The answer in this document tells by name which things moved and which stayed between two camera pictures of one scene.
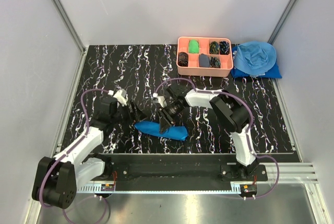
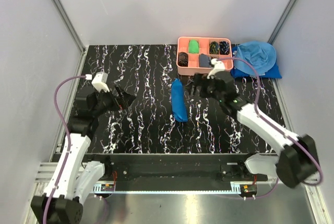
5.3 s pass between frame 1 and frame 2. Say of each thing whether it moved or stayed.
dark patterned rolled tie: stayed
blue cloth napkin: moved
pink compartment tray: stayed
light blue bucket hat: stayed
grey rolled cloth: stayed
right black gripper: moved
